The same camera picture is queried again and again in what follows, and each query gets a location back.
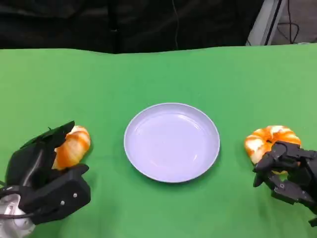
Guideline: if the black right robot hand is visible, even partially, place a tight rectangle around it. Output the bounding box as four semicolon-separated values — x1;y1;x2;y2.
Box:
252;140;317;228

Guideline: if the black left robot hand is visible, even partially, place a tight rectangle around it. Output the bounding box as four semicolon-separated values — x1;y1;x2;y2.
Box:
4;120;92;225

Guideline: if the orange and white bread roll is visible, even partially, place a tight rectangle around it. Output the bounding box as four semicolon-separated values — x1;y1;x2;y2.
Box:
244;125;302;174
52;125;91;171

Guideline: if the lilac plate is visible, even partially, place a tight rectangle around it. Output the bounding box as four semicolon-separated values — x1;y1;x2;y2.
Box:
123;103;221;183

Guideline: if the green table cloth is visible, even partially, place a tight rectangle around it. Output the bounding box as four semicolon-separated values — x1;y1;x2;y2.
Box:
0;42;317;238

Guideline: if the black drape cloth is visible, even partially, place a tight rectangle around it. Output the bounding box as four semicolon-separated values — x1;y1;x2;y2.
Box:
0;0;264;54

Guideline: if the grey upright panel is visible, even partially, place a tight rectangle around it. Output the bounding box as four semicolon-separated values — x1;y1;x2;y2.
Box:
246;0;290;46

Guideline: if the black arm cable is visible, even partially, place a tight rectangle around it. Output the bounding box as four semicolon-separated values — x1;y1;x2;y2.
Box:
0;181;47;221

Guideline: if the black looped cable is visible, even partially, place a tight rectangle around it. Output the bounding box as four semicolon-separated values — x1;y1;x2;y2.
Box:
275;0;301;45

